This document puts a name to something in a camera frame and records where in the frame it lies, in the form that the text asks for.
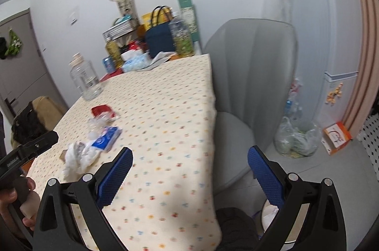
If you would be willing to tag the white trash bin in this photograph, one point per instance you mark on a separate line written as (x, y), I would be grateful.
(268, 217)

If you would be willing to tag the white tissue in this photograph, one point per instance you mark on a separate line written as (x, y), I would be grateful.
(78, 159)

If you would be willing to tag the green hanging decoration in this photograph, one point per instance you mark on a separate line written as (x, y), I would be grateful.
(13, 44)

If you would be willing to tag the beige printed carton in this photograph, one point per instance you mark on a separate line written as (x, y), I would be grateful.
(125, 2)

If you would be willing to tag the red table mat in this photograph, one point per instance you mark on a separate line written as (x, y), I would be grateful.
(108, 78)

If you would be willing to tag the yellow snack packet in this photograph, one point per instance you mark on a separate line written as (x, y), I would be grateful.
(146, 20)

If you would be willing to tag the orange white cardboard box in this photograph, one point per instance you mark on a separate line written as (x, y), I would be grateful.
(336, 138)

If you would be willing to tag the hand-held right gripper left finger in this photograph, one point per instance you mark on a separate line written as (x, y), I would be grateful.
(115, 177)

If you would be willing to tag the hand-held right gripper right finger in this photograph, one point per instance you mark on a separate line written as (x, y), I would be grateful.
(266, 177)

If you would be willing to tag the clear plastic water jug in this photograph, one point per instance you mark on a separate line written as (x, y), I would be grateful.
(84, 79)

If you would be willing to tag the yellow cooking oil bottle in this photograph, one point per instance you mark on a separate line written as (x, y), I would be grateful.
(114, 53)

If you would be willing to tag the white refrigerator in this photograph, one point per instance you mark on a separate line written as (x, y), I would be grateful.
(325, 32)

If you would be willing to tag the red paper wrapper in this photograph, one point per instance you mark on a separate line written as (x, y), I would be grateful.
(100, 111)

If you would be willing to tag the grey door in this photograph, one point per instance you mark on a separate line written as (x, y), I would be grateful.
(26, 67)

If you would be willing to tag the cluster of yellow fridge magnets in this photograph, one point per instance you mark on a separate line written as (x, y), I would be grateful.
(334, 94)

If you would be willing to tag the blue white tissue pack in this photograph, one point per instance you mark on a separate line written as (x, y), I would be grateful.
(134, 61)

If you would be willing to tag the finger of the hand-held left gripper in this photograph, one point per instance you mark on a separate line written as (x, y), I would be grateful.
(41, 141)

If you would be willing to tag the clear plastic garbage bag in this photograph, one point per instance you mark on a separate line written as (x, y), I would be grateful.
(296, 141)

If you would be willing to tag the blue drink can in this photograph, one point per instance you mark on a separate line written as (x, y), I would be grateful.
(108, 64)

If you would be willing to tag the person's dark trousers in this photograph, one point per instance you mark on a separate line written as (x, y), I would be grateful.
(234, 230)

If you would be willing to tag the grey upholstered chair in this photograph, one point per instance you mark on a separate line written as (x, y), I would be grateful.
(248, 67)

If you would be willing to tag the navy lunch bag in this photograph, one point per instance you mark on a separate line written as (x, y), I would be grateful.
(158, 41)

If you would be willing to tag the person's left hand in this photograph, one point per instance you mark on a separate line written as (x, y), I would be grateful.
(29, 203)

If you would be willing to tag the tall green box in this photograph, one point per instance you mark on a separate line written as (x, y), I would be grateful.
(189, 11)

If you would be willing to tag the clear plastic wrapper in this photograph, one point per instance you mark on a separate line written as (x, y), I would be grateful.
(96, 123)

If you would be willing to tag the black bag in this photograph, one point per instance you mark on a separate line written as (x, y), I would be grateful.
(28, 123)

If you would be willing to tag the white wall switch plate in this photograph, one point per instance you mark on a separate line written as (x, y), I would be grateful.
(73, 16)

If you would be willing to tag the pink door frame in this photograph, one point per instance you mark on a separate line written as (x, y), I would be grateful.
(362, 61)

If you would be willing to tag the clear bottle with green label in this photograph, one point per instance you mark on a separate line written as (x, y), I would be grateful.
(182, 41)

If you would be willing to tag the crumpled plastic bags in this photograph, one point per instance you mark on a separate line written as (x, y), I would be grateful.
(294, 103)

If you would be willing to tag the white pegboard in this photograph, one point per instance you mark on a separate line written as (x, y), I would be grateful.
(370, 135)

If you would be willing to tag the blue white packet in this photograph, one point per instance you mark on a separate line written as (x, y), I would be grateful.
(105, 140)

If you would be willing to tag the brown chair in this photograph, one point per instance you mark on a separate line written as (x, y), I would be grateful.
(49, 106)

